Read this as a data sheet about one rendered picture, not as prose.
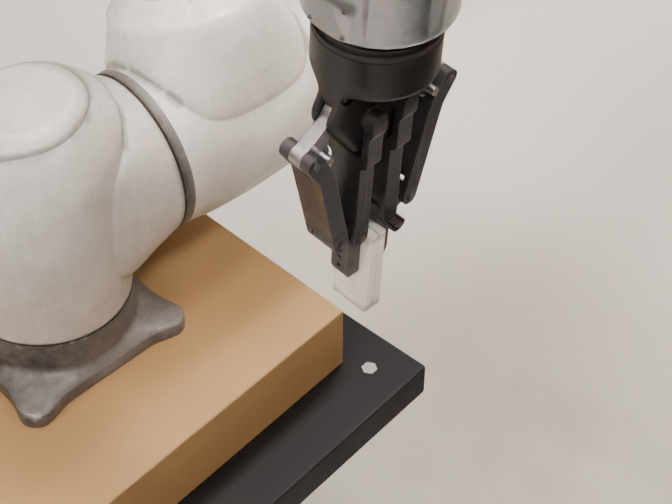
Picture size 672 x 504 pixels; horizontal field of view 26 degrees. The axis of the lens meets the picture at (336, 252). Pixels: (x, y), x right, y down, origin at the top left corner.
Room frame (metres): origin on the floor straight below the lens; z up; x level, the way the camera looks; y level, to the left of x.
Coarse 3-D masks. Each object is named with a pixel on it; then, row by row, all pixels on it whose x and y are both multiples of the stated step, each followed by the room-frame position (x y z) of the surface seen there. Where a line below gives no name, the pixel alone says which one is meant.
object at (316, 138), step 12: (324, 108) 0.63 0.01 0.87; (324, 120) 0.63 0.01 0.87; (312, 132) 0.63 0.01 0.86; (324, 132) 0.62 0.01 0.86; (300, 144) 0.62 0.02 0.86; (312, 144) 0.62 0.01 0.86; (324, 144) 0.63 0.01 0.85; (288, 156) 0.62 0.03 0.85; (300, 156) 0.61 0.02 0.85; (324, 156) 0.62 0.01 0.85
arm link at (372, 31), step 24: (312, 0) 0.63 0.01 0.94; (336, 0) 0.62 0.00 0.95; (360, 0) 0.61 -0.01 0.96; (384, 0) 0.61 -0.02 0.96; (408, 0) 0.61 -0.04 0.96; (432, 0) 0.62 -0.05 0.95; (456, 0) 0.64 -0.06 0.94; (336, 24) 0.62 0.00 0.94; (360, 24) 0.61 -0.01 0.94; (384, 24) 0.61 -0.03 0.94; (408, 24) 0.61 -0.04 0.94; (432, 24) 0.62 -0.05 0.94; (384, 48) 0.61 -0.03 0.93
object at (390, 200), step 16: (416, 96) 0.66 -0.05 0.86; (400, 112) 0.65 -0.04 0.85; (400, 128) 0.65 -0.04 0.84; (384, 144) 0.66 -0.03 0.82; (400, 144) 0.66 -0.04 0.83; (384, 160) 0.66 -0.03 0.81; (400, 160) 0.66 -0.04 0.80; (384, 176) 0.66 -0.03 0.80; (384, 192) 0.66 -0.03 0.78; (384, 208) 0.66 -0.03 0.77; (384, 224) 0.66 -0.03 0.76; (400, 224) 0.66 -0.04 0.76
